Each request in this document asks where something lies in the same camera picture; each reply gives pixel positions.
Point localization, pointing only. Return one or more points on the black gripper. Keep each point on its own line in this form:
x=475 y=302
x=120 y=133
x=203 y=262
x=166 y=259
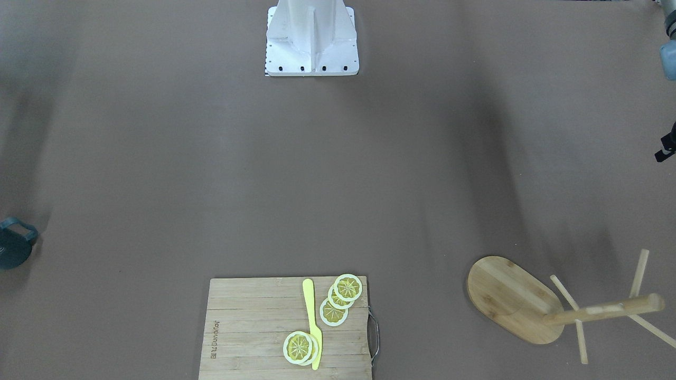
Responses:
x=668 y=143

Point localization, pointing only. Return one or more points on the teal blue mug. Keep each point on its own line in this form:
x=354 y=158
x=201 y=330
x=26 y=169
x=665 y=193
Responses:
x=16 y=248

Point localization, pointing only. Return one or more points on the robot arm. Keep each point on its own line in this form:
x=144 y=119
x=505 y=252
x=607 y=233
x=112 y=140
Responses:
x=667 y=53

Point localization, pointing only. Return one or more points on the wooden cup rack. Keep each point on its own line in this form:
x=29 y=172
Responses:
x=521 y=304

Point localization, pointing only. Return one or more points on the lemon slice top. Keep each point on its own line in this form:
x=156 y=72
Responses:
x=348 y=287

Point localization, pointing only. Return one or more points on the lemon slice middle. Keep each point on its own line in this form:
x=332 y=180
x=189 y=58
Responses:
x=337 y=302

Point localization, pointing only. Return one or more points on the lemon slice lower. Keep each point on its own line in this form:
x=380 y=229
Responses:
x=331 y=315

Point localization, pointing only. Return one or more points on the yellow plastic knife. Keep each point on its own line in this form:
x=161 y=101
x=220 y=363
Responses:
x=309 y=298

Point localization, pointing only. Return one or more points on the lemon slice front pair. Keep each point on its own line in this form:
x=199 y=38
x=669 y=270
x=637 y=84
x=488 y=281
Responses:
x=300 y=348

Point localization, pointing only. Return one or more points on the bamboo cutting board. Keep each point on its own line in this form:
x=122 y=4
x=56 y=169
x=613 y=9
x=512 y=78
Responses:
x=248 y=319

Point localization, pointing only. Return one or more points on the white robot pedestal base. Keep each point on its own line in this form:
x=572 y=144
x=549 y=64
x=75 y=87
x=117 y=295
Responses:
x=311 y=39

